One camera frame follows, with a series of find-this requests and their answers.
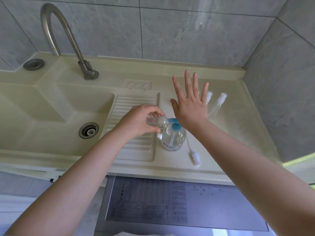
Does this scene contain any white spray cap with tube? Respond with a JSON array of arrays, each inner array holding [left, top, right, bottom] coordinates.
[[187, 137, 202, 166]]

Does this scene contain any glass window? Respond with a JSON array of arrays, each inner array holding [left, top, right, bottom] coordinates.
[[282, 152, 315, 185]]

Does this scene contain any person's right forearm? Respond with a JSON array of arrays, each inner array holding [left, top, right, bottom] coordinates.
[[188, 119, 315, 236]]

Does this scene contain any person's right hand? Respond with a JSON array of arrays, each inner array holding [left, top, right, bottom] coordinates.
[[170, 69, 210, 132]]

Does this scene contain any steel sink drain strainer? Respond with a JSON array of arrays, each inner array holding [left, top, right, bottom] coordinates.
[[78, 122, 99, 139]]

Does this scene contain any cream sink with washboard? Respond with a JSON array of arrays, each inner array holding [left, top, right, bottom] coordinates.
[[0, 52, 284, 186]]

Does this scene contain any curved steel faucet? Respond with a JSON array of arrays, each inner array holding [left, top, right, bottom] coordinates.
[[40, 3, 100, 81]]

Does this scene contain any person's left hand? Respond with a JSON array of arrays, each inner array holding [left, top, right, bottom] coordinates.
[[113, 104, 165, 140]]

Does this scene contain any white cabinet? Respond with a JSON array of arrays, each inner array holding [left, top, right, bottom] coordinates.
[[0, 163, 109, 192]]

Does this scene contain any clear hand sanitizer pump bottle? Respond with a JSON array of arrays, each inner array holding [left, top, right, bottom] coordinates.
[[161, 118, 187, 152]]

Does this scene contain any grey washing machine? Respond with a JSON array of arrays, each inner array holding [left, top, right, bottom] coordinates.
[[94, 175, 271, 236]]

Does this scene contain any person's left forearm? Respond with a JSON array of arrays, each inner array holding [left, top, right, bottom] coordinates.
[[4, 131, 126, 236]]

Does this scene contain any round steel hole cover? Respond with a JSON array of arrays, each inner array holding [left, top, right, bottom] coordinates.
[[23, 58, 45, 71]]

